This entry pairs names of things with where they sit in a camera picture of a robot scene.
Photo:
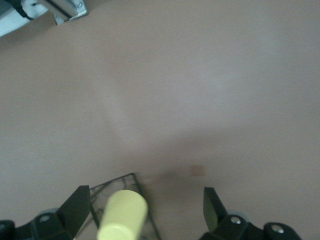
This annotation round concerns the metal frame bracket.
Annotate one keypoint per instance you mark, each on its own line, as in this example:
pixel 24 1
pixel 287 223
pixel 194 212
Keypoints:
pixel 60 5

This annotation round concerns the yellow plastic cup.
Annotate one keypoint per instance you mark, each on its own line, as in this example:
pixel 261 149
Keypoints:
pixel 122 215

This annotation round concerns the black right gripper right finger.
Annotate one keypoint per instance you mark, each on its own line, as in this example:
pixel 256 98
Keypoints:
pixel 215 217

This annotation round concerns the small aluminium bracket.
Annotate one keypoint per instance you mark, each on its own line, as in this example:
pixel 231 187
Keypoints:
pixel 75 16

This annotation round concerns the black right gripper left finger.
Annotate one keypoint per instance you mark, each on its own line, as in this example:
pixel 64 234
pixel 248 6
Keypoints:
pixel 72 215

